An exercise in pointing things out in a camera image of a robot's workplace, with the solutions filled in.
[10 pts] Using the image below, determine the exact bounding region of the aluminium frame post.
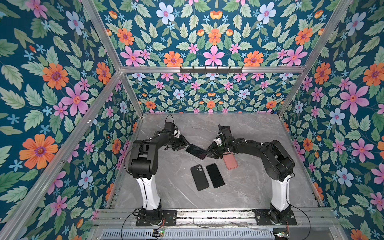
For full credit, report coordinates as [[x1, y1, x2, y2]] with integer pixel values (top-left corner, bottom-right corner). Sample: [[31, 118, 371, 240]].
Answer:
[[278, 0, 354, 119], [1, 70, 123, 240]]

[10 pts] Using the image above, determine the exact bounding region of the aluminium front rail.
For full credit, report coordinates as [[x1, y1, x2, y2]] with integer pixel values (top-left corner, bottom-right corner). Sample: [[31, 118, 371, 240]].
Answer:
[[89, 207, 343, 230]]

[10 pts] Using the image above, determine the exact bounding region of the metal hook rail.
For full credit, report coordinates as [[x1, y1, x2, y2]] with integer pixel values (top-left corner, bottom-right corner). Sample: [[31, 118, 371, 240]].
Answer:
[[179, 66, 243, 75]]

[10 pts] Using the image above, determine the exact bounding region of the black phone case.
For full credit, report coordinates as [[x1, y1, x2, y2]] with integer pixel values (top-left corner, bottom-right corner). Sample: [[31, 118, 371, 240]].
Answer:
[[191, 165, 209, 191]]

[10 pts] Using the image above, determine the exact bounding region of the pink phone case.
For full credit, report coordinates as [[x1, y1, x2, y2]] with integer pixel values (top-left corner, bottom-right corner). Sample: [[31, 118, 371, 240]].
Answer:
[[223, 152, 239, 170]]

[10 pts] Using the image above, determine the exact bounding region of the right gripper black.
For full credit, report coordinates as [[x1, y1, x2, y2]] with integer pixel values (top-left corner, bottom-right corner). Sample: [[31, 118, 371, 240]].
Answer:
[[203, 141, 228, 159]]

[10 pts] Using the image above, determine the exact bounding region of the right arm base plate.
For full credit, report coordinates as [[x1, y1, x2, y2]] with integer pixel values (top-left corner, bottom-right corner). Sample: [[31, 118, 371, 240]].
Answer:
[[252, 208, 297, 226]]

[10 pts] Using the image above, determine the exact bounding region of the purple edged smartphone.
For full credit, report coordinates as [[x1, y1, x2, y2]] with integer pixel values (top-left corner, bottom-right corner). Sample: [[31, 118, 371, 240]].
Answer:
[[186, 144, 207, 160]]

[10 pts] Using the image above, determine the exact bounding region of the black smartphone face up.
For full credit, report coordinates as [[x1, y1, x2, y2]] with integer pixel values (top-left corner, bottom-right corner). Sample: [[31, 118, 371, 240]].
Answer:
[[206, 164, 225, 189]]

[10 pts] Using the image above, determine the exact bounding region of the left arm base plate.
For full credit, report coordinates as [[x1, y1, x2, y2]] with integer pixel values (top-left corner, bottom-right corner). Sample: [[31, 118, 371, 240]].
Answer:
[[136, 209, 178, 227]]

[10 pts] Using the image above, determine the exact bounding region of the white vented cable duct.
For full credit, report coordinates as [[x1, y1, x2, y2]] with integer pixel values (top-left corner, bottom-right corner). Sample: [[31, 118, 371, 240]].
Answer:
[[99, 228, 275, 240]]

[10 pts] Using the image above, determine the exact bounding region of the aluminium frame post left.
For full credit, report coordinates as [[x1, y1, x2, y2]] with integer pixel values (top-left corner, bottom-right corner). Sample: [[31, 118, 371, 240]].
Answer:
[[1, 70, 123, 240]]

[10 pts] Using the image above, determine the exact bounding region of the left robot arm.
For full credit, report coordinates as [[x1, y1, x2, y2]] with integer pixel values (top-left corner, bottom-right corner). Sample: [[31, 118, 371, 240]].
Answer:
[[126, 122, 189, 211]]

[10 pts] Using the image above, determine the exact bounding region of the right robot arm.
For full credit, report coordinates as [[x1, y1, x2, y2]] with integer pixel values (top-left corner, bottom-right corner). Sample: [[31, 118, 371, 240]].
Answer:
[[206, 125, 295, 213]]

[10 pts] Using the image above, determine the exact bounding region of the aluminium frame post right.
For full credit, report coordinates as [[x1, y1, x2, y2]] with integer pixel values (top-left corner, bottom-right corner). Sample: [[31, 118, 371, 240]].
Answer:
[[278, 0, 354, 119]]

